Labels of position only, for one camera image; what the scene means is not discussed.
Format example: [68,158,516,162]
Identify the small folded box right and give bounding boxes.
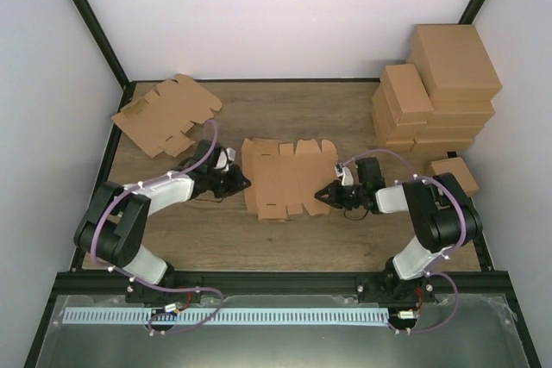
[426,157,480,196]

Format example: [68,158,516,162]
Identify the cardboard box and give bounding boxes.
[241,138,338,221]

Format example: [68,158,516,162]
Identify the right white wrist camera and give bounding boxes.
[335,163,354,186]

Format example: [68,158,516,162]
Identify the medium bottom folded box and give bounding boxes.
[374,121,414,153]

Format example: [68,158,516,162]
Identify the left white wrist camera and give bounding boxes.
[216,147,236,172]

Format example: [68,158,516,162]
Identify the large folded box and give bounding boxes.
[417,125,484,140]
[411,24,502,102]
[427,101,495,128]
[411,139,474,153]

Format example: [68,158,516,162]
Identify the black aluminium frame rail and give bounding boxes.
[52,270,512,296]

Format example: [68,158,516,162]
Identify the stack of cardboard blanks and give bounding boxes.
[112,74,223,158]

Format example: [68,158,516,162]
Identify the medium lower folded box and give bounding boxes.
[372,87,426,141]

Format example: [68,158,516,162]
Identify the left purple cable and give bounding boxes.
[92,120,225,337]

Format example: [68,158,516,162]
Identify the medium top folded box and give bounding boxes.
[380,64,434,124]

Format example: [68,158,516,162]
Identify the purple cable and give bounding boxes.
[92,120,225,337]
[340,148,471,335]

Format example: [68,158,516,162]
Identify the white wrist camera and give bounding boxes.
[216,147,236,172]
[335,163,354,186]

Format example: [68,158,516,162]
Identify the large bottom folded box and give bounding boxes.
[411,139,474,153]

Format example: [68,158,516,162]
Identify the light blue slotted cable duct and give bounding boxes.
[61,307,389,327]

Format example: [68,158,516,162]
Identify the medium folded box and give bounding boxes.
[372,87,426,141]
[374,121,414,153]
[380,64,434,124]

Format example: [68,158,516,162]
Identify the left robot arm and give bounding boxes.
[74,140,251,304]

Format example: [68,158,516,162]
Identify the large top folded box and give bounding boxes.
[411,24,502,102]

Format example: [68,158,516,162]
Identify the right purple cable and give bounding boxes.
[340,148,471,335]

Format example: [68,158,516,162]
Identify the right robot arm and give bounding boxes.
[314,157,482,302]

